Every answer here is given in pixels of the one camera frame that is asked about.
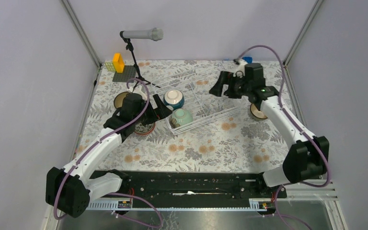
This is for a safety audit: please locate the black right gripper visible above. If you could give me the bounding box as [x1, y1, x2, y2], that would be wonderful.
[209, 71, 252, 99]

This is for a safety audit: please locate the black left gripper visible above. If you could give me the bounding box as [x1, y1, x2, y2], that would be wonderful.
[133, 94, 172, 126]

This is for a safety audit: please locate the mint green bowl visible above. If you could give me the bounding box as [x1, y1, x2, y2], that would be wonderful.
[170, 108, 194, 128]

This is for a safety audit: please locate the red patterned bowl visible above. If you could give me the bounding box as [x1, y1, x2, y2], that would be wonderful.
[136, 123, 155, 134]

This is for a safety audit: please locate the blue white patterned bowl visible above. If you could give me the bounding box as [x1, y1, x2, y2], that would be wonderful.
[134, 122, 157, 136]

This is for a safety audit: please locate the black gold-rimmed bowl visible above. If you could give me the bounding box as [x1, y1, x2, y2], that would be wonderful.
[250, 103, 268, 121]

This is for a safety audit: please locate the dark teal floral bowl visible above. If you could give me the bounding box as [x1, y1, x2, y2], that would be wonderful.
[114, 92, 130, 109]

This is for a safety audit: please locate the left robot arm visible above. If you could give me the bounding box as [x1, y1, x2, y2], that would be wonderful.
[45, 93, 173, 218]

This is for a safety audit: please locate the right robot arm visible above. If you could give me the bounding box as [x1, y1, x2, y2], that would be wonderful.
[209, 63, 329, 197]

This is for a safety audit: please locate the teal and cream bowl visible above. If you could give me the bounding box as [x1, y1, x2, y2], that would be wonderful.
[163, 89, 185, 110]

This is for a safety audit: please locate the blue toy brick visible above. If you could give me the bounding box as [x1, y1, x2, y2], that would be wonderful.
[242, 57, 253, 63]

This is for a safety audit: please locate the floral tablecloth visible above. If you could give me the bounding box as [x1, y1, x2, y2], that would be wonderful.
[76, 60, 288, 173]

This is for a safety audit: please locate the grey toy baseplate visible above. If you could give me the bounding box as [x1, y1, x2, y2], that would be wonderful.
[112, 65, 137, 82]

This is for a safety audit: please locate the yellow toy brick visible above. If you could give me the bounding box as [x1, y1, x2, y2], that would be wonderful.
[112, 53, 125, 73]

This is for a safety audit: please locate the light green toy brick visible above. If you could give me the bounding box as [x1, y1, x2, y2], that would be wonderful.
[104, 62, 116, 72]

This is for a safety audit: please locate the black microphone tripod stand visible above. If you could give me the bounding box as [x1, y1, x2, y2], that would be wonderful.
[122, 38, 154, 85]

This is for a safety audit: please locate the grey microphone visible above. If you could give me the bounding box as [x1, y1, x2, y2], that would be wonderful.
[120, 28, 164, 41]

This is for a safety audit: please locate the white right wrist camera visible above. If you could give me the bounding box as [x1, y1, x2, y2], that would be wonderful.
[233, 58, 248, 78]

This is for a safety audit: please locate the white wire dish rack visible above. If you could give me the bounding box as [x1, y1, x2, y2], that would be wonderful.
[152, 61, 247, 135]

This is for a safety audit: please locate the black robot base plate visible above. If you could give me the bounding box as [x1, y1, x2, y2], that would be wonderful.
[107, 171, 288, 209]

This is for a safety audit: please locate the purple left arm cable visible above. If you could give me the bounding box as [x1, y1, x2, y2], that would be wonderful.
[53, 78, 164, 228]

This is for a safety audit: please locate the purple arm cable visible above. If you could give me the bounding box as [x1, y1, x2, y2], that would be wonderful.
[53, 78, 164, 228]
[234, 45, 331, 230]

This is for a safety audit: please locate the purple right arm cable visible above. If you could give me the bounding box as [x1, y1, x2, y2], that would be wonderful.
[234, 45, 331, 230]

